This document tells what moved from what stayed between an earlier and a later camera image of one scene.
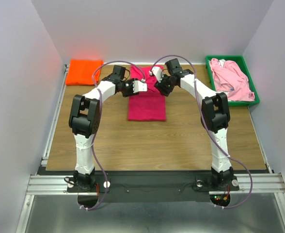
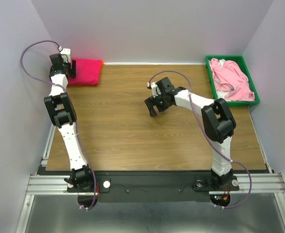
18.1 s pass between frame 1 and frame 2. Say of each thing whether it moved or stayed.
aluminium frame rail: stayed
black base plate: stayed
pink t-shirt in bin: stayed
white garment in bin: stayed
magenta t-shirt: moved
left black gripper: moved
